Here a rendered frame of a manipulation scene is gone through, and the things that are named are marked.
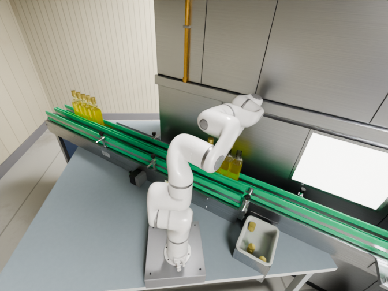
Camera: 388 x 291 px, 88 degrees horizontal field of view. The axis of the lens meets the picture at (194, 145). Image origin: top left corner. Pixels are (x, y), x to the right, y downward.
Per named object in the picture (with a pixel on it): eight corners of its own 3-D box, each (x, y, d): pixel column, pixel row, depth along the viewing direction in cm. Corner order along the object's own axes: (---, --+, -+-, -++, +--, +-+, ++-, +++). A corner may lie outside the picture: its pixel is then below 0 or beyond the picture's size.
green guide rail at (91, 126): (243, 196, 116) (246, 187, 112) (242, 198, 116) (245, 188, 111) (58, 115, 182) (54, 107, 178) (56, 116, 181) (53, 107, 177)
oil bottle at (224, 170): (228, 181, 127) (234, 153, 115) (225, 186, 123) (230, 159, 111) (220, 177, 129) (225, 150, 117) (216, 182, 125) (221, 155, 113)
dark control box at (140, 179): (147, 181, 141) (146, 172, 136) (139, 187, 135) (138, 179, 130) (138, 176, 144) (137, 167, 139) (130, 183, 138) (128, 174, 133)
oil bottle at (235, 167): (237, 183, 125) (244, 157, 113) (234, 189, 121) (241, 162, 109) (228, 180, 127) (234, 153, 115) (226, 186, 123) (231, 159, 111)
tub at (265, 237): (275, 237, 111) (280, 228, 106) (266, 276, 95) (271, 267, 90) (245, 222, 117) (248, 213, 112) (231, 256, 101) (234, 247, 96)
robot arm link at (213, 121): (209, 140, 83) (242, 155, 75) (173, 159, 68) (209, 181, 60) (216, 101, 75) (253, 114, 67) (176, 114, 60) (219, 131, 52)
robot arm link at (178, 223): (190, 246, 81) (192, 223, 71) (157, 242, 81) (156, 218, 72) (192, 224, 89) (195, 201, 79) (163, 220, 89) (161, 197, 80)
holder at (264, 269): (277, 230, 115) (281, 222, 110) (265, 276, 95) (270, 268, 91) (247, 216, 121) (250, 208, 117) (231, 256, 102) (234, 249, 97)
